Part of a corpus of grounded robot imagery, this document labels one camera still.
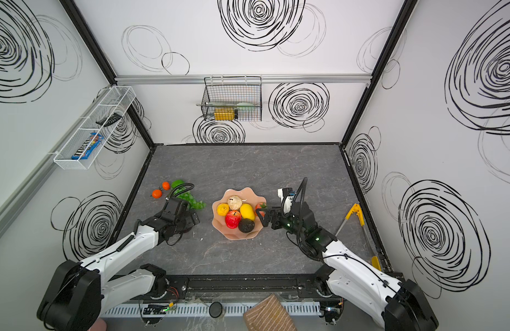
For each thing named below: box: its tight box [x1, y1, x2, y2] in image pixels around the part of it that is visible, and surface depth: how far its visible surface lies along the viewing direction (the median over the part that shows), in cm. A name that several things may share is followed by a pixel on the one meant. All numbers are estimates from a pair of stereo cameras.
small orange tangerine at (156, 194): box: [152, 188, 162, 199], surface depth 100 cm
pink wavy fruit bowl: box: [211, 186, 267, 240], surface depth 88 cm
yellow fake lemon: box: [239, 202, 256, 221], surface depth 90 cm
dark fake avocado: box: [238, 217, 255, 234], surface depth 84 cm
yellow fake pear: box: [216, 202, 230, 217], surface depth 88 cm
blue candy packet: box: [71, 132, 105, 160], surface depth 72 cm
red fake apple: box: [224, 209, 242, 229], surface depth 86 cm
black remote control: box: [95, 112, 123, 127], surface depth 82 cm
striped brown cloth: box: [243, 293, 298, 331], surface depth 69 cm
